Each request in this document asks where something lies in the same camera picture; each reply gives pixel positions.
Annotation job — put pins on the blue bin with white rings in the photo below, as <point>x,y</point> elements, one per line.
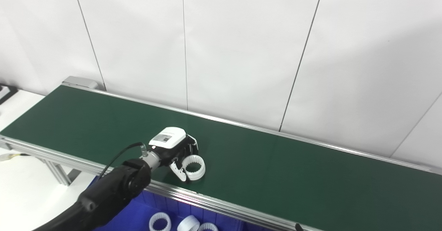
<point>138,213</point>

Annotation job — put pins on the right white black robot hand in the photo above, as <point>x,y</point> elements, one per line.
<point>299,227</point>

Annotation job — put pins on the green conveyor belt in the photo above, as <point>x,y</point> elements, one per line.
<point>276,162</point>

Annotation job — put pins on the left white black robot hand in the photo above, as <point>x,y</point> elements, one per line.
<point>169,139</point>

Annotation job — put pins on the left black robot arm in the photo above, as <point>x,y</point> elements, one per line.
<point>110,193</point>

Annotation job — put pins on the aluminium conveyor leg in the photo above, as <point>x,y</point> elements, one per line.
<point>57,172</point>

